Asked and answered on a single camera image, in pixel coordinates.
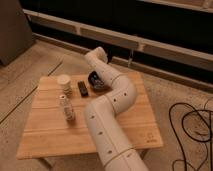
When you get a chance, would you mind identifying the grey cabinet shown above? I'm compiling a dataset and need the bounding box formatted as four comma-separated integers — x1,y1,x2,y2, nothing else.
0,0,35,66

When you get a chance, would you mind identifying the dark ceramic bowl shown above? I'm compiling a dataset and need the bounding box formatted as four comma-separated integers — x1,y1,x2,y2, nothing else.
88,71,109,91

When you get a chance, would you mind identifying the small black box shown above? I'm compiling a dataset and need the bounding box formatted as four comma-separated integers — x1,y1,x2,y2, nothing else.
78,81,88,97

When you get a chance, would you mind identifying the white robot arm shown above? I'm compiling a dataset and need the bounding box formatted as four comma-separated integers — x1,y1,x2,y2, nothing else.
84,47,149,171

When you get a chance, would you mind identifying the white ribbed cup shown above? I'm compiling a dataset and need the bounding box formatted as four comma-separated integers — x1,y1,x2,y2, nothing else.
57,74,72,97

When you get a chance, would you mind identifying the wooden table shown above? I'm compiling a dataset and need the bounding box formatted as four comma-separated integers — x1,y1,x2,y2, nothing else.
17,72,163,159

